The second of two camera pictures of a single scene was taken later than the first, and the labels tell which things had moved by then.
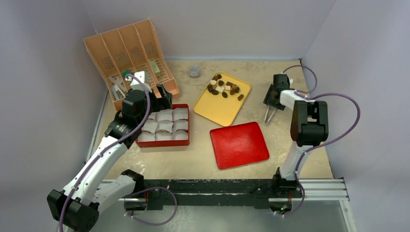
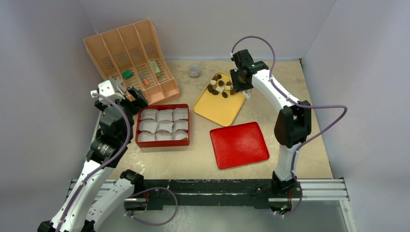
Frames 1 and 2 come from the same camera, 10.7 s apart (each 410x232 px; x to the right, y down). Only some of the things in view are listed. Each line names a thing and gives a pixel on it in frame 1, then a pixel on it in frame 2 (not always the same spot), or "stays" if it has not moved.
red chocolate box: [167, 127] stays
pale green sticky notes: [155, 67] stays
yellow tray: [223, 110] stays
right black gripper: [272, 97] -> [239, 81]
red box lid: [238, 145] stays
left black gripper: [163, 103] -> [138, 104]
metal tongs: [266, 115] -> [247, 95]
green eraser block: [125, 72] stays
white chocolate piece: [219, 89] stays
